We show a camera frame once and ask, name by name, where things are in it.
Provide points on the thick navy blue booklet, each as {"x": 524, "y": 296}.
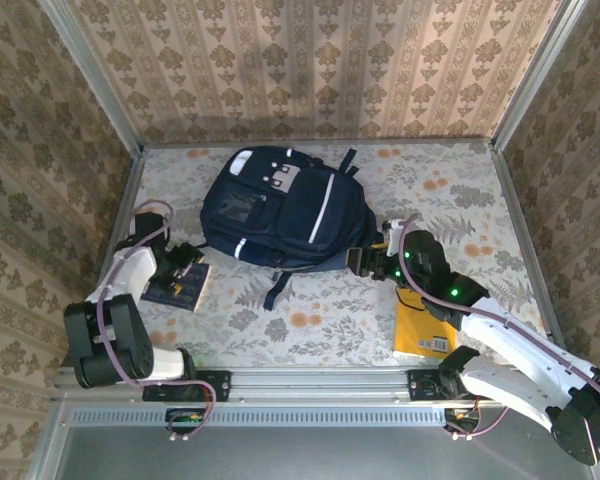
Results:
{"x": 195, "y": 295}

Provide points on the yellow paperback book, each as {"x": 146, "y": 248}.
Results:
{"x": 415, "y": 335}

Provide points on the navy blue school backpack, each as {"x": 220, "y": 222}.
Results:
{"x": 290, "y": 215}

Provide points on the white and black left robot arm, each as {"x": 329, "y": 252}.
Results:
{"x": 130, "y": 272}

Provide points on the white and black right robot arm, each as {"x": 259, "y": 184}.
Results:
{"x": 510, "y": 330}

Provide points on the floral patterned tablecloth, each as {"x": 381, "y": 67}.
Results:
{"x": 305, "y": 340}

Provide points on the thin aluminium table edge rail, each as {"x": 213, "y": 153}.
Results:
{"x": 528, "y": 250}
{"x": 190, "y": 145}
{"x": 128, "y": 190}

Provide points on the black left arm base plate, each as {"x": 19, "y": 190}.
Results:
{"x": 217, "y": 385}

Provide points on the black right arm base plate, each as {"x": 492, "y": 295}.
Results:
{"x": 422, "y": 385}

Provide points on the wide aluminium extrusion rail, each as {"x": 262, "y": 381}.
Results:
{"x": 320, "y": 385}

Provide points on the aluminium frame post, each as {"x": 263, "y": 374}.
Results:
{"x": 100, "y": 80}
{"x": 537, "y": 75}

